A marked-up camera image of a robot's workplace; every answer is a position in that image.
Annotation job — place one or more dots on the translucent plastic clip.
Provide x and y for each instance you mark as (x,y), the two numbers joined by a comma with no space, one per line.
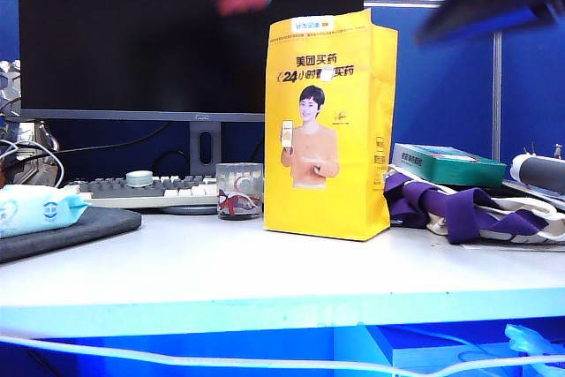
(529,339)

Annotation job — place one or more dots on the silver partition post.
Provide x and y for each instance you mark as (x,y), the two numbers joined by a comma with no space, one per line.
(497,107)

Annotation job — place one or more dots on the clear glass jar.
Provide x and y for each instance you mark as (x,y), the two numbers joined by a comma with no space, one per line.
(238,191)

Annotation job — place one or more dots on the yellow paper bag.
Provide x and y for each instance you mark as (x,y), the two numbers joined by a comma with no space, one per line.
(326,130)

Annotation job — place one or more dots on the grey monitor stand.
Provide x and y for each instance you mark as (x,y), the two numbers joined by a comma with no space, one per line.
(205,147)

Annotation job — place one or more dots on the blue wet wipes pack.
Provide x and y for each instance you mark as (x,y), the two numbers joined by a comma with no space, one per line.
(35,211)

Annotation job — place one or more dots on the white and grey keyboard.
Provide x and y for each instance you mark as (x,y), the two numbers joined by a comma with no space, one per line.
(132,193)

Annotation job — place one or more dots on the black computer monitor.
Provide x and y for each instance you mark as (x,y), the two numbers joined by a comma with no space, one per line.
(132,41)

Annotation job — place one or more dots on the green flat box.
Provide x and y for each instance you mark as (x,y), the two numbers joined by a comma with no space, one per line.
(446,167)

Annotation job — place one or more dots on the white device with grey cylinder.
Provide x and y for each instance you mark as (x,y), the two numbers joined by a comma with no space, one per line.
(540,171)

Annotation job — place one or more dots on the dark grey pad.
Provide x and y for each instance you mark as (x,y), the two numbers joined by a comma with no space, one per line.
(88,229)

